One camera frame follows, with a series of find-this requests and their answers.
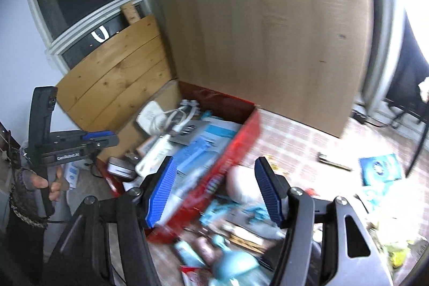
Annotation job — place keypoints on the person left hand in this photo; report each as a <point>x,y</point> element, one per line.
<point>33,182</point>

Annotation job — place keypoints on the blue plastic clothes clip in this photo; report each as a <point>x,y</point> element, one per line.
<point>251,214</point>

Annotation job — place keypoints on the red cardboard box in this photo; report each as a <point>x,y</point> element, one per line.
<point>229,108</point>

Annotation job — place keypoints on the pine plank panel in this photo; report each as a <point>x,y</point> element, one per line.
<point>113,82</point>

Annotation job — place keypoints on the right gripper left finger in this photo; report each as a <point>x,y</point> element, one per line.
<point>82,253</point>

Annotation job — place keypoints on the white small box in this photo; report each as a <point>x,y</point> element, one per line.
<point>151,118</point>

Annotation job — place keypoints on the white round massager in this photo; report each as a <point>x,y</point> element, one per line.
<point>241,185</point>

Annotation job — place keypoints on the blue wet wipes pack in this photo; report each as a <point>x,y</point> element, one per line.
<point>380,169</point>

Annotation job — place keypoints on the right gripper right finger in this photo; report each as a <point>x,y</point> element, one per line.
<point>348,254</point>

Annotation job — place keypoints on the face mask pack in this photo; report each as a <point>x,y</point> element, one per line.
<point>195,160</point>

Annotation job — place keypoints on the light wood board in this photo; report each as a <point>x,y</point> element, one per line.
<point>302,59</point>

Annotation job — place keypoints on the blue baby bottle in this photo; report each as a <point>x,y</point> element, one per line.
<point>235,267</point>

